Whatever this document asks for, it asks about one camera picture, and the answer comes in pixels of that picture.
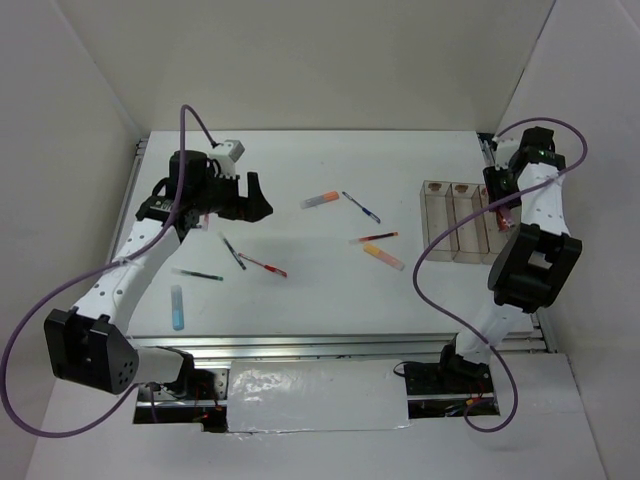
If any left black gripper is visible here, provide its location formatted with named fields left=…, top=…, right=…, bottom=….
left=193, top=167, right=273, bottom=223

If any orange cap highlighter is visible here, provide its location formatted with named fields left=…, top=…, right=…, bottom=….
left=300, top=191, right=339, bottom=209

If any blue gel pen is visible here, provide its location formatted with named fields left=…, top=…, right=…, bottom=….
left=342, top=191, right=381, bottom=224

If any red refill pen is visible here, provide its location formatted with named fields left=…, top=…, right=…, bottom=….
left=348, top=231, right=399, bottom=245

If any yellow cap highlighter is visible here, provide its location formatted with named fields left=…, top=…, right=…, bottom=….
left=363, top=243, right=405, bottom=271

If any pink cap highlighter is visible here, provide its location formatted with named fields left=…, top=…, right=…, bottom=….
left=495, top=206, right=515, bottom=232

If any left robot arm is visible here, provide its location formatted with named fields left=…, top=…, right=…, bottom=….
left=44, top=140, right=273, bottom=399

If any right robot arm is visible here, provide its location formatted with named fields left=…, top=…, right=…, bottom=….
left=436, top=126, right=582, bottom=392

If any clear container middle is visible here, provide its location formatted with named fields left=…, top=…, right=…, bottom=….
left=447, top=183, right=488, bottom=264

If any dark teal pen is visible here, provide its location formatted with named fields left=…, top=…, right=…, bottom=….
left=218, top=232, right=247, bottom=271

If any clear container left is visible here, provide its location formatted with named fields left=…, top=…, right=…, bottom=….
left=420, top=180, right=459, bottom=262

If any red gel pen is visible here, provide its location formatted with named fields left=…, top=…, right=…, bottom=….
left=238, top=252, right=288, bottom=278

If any green gel pen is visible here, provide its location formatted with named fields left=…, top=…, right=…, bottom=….
left=172, top=268, right=224, bottom=282

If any blue cap highlighter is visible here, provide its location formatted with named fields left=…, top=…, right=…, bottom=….
left=170, top=285, right=185, bottom=331

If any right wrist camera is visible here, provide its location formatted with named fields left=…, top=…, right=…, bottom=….
left=492, top=136, right=520, bottom=170

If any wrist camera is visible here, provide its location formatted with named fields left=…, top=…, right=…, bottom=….
left=208, top=140, right=245, bottom=176
left=492, top=136, right=520, bottom=170

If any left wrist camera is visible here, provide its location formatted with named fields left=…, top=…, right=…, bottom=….
left=208, top=140, right=245, bottom=176

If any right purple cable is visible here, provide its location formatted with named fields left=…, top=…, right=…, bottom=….
left=412, top=116, right=588, bottom=432

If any purple cable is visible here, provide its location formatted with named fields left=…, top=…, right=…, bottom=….
left=0, top=103, right=221, bottom=440
left=412, top=116, right=588, bottom=432

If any aluminium frame rail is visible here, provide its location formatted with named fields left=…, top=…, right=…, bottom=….
left=119, top=334, right=551, bottom=359

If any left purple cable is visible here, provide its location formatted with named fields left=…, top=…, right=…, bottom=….
left=0, top=103, right=221, bottom=440

